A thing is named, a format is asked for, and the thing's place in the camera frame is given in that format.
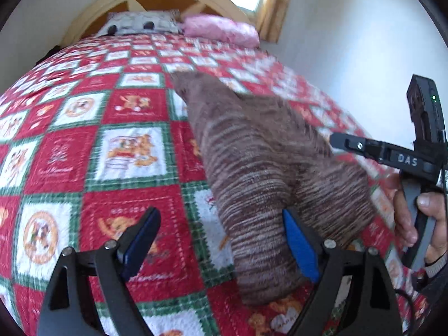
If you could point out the person's right hand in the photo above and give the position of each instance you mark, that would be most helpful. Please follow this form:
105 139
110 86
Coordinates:
432 203

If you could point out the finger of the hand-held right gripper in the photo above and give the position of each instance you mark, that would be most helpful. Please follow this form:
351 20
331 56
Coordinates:
353 145

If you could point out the pink pillow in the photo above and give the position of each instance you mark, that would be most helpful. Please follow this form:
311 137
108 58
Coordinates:
220 29

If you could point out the cream wooden headboard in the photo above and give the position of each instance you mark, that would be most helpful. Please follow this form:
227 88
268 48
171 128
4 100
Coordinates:
105 3

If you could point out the person's right forearm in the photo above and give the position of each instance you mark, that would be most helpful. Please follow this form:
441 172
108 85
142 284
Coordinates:
437 264

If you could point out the red checkered printed blanket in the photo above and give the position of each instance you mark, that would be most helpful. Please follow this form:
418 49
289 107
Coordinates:
70 147

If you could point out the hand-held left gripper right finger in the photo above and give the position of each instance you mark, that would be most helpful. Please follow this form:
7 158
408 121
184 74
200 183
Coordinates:
301 248

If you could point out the beige embroidered curtain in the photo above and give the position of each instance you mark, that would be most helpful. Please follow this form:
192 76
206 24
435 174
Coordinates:
278 3

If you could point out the brown knitted sweater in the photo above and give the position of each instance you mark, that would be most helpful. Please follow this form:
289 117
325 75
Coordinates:
252 168

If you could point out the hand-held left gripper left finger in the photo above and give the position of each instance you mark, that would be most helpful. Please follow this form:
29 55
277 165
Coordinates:
140 248

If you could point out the grey patterned pillow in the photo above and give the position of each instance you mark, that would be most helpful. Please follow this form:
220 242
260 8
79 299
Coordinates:
136 24

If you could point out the dark object beside bed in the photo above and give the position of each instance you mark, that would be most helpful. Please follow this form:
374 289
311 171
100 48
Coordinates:
53 50

